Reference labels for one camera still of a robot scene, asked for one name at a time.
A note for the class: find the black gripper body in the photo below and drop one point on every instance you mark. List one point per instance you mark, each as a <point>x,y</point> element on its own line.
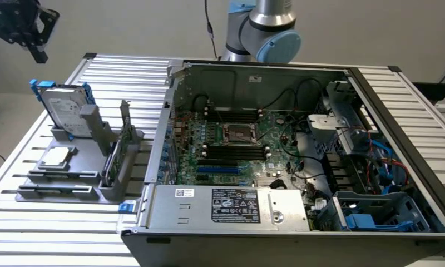
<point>6,16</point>

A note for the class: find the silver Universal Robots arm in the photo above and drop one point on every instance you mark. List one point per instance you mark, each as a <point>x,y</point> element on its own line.
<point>270,16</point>

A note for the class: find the grey-blue disk bay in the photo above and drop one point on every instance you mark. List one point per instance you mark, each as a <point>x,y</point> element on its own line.
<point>399,205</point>

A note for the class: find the CPU chip silver lid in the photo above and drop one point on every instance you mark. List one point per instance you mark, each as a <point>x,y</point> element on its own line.
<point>57,156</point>

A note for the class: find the green graphics card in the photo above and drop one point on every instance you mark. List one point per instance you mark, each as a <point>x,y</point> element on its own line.
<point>119,144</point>

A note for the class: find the grey parts rack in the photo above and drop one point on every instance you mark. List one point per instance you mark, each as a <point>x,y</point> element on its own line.
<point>78,167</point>

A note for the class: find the RAM stick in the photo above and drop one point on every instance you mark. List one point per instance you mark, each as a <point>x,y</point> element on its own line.
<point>54,188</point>
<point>62,174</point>

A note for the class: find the black RAM slot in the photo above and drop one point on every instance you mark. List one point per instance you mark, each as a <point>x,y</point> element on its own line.
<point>234,149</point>
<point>233,112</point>
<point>234,153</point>
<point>233,119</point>
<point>234,145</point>
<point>234,157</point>
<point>233,108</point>
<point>233,115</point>

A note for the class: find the blue case latch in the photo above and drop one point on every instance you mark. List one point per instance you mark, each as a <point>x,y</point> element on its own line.
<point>126,208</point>

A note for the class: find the CPU socket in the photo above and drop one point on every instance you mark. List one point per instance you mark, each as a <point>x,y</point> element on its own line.
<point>238,133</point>

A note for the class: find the black expansion slot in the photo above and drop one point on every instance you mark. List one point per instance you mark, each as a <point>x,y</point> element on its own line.
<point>215,163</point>

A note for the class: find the blue expansion slot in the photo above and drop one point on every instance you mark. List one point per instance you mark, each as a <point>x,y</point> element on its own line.
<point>218,169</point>

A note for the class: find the silver power supply unit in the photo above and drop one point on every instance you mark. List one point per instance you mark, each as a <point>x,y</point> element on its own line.
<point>191,205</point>

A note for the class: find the green motherboard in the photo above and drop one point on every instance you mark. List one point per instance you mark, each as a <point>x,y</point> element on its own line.
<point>277,140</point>

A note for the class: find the silver chipset heatsink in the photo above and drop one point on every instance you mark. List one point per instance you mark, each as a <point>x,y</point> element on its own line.
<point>267,183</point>

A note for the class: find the silver metal drive cage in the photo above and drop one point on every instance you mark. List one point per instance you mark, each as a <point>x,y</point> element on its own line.
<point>329,122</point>

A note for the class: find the black open PC case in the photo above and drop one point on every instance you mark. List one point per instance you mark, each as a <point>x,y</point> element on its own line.
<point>243,250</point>

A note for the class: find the black fan shroud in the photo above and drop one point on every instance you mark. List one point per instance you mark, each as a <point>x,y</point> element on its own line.
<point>341,169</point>

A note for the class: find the hard disk with blue bracket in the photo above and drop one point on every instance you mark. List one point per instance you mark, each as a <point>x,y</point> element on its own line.
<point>65,111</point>

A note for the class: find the blue disk bracket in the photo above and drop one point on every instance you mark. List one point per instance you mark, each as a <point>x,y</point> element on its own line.
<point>359,222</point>

